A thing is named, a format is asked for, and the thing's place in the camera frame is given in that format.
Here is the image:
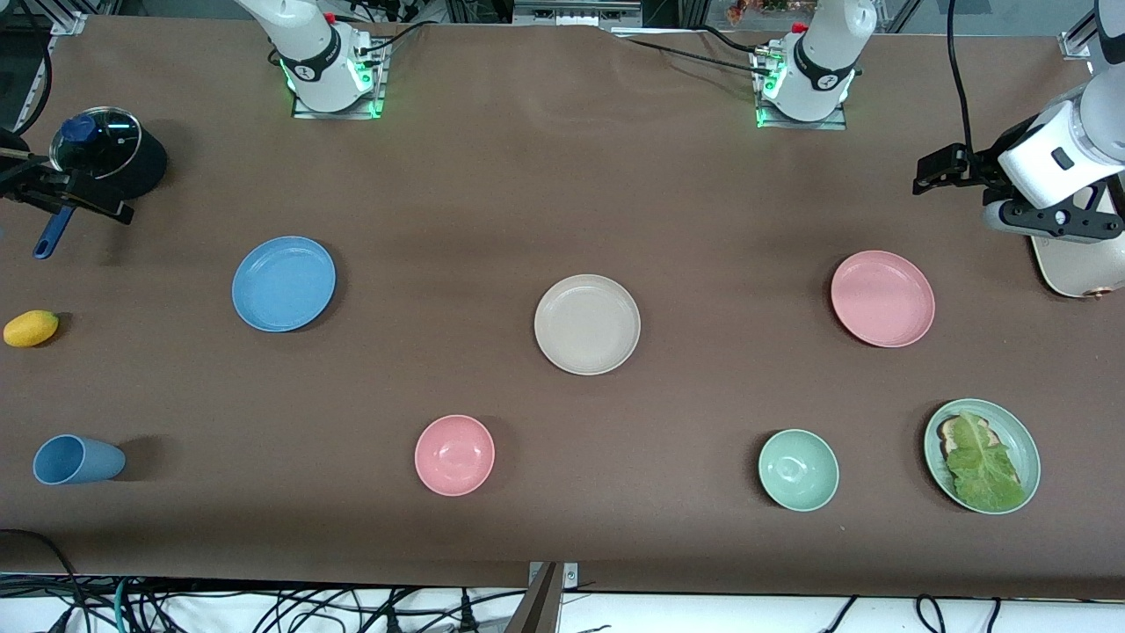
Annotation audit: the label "pink plate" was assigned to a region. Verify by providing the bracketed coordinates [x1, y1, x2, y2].
[831, 250, 936, 348]

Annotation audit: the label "blue plate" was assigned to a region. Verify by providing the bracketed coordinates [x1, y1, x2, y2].
[231, 236, 338, 333]

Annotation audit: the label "glass lid blue knob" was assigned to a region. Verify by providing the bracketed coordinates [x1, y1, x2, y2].
[50, 107, 142, 181]

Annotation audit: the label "cream rounded board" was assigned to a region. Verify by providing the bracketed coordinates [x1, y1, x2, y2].
[1028, 180, 1125, 301]

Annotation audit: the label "yellow lemon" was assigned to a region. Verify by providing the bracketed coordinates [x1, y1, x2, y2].
[3, 309, 61, 348]

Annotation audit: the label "toast slice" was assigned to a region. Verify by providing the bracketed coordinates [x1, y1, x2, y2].
[937, 416, 1001, 460]

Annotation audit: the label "blue cup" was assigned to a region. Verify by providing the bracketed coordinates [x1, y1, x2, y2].
[33, 434, 127, 486]

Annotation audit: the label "green plate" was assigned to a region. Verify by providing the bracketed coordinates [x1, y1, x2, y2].
[923, 398, 1042, 515]

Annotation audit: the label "green lettuce leaf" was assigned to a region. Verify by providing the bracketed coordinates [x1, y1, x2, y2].
[945, 410, 1027, 512]

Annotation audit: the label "green bowl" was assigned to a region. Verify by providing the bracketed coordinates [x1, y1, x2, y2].
[758, 428, 840, 513]

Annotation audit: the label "beige plate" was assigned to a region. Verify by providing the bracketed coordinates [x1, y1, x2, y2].
[533, 273, 642, 376]

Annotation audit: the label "silver metal box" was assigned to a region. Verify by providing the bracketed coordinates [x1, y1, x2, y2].
[512, 0, 644, 28]

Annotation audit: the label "pink bowl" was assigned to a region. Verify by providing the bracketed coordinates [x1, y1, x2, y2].
[414, 414, 496, 497]

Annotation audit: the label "black pot blue handle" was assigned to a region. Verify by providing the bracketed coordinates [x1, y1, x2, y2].
[33, 105, 168, 260]

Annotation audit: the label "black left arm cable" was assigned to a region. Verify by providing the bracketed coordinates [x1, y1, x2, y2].
[947, 0, 978, 156]

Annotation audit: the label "black base cable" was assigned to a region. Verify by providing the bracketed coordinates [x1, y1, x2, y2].
[615, 25, 779, 76]
[356, 22, 428, 59]

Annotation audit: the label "black floor cable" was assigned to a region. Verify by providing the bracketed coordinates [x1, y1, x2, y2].
[0, 527, 86, 633]

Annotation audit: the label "metal table bracket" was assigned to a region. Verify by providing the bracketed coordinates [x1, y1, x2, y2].
[505, 561, 579, 633]

